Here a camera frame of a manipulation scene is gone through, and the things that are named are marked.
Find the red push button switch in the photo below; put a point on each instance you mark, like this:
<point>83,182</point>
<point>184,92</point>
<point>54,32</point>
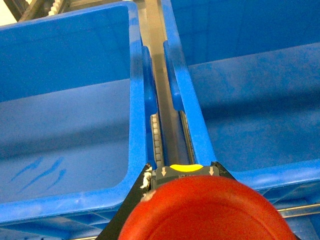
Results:
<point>193,202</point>

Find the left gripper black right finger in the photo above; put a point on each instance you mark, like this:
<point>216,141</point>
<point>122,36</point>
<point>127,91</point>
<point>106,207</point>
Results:
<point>220,170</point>

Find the blue crate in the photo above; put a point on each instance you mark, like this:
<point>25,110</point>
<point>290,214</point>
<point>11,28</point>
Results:
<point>76,96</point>
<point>246,73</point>

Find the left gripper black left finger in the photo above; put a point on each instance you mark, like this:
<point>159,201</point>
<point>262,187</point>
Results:
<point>140,187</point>

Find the blue crate left upper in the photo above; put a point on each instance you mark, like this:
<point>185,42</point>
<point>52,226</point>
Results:
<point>76,96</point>

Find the blue crate centre upper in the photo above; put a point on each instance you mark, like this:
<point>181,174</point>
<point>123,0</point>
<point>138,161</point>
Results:
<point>246,73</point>

